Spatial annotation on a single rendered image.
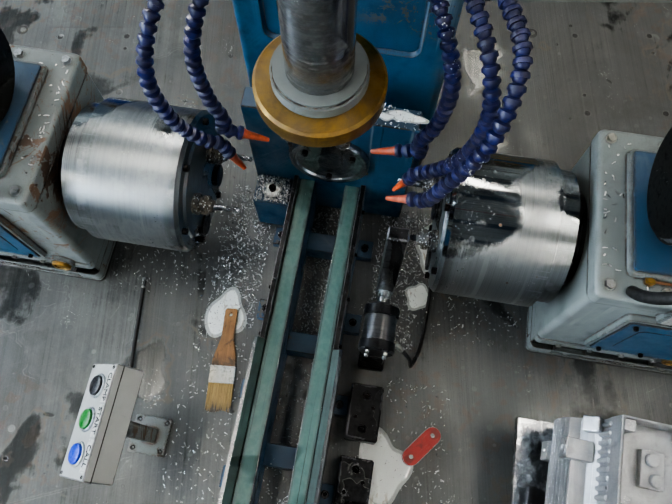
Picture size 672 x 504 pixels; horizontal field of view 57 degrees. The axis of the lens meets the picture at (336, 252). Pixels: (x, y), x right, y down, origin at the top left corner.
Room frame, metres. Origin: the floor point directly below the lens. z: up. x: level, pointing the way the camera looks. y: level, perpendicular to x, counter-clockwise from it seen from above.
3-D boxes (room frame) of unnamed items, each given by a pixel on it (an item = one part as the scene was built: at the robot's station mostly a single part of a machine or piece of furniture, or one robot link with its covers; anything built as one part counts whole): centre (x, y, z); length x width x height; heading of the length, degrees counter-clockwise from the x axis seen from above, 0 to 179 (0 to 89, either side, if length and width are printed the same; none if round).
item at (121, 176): (0.52, 0.38, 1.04); 0.37 x 0.25 x 0.25; 81
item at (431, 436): (0.07, -0.16, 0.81); 0.09 x 0.03 x 0.02; 132
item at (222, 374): (0.23, 0.22, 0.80); 0.21 x 0.05 x 0.01; 176
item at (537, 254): (0.41, -0.30, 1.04); 0.41 x 0.25 x 0.25; 81
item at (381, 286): (0.31, -0.08, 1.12); 0.04 x 0.03 x 0.26; 171
